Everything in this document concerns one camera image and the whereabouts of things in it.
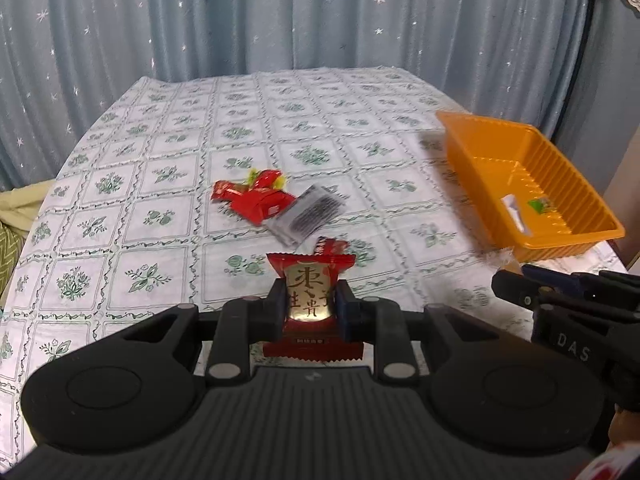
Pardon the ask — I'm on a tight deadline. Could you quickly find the pale yellow bedding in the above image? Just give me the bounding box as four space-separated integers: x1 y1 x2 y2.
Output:
0 180 53 241

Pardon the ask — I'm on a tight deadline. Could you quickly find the floral checked tablecloth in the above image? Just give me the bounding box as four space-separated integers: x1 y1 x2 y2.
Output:
0 66 631 461

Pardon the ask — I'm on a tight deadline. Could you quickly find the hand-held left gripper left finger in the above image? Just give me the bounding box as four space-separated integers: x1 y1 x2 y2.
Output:
120 278 290 386

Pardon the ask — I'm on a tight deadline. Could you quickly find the person's right hand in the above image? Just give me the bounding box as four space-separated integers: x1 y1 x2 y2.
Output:
607 407 640 453

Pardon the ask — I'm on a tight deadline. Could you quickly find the orange plastic tray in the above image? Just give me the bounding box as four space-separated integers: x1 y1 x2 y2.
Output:
435 110 626 263

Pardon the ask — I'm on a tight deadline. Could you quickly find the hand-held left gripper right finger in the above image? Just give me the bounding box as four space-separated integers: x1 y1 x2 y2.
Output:
336 280 506 382

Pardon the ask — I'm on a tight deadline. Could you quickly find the red packet with white label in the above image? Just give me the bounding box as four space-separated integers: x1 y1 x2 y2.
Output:
230 187 296 225

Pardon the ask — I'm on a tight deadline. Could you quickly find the green zigzag pillow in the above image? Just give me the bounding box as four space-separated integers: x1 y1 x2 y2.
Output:
0 222 26 311

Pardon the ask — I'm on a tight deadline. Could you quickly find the blue star-print curtain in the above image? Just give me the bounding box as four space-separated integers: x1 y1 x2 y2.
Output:
0 0 601 191

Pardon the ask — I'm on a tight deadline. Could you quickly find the red white patterned clothing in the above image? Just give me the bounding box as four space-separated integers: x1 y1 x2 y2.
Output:
582 442 640 480

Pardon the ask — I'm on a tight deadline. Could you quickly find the yellow-green red candy packet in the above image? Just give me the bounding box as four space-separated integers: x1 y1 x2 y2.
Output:
245 169 287 191

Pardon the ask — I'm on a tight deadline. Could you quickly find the white snack packet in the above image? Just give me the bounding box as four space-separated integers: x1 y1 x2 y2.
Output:
500 195 533 236

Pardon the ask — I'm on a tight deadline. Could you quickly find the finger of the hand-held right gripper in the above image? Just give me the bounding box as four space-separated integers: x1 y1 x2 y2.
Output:
522 264 640 306
492 270 576 311

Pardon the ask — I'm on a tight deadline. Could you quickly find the grey striped snack packet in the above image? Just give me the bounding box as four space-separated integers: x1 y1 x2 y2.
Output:
264 185 348 248

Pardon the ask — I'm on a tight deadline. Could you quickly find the red gold snack packet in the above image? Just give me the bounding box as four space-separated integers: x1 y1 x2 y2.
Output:
262 252 363 361

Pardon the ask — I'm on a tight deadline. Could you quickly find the blue lace-trimmed cover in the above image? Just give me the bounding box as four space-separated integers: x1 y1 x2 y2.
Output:
552 0 640 196

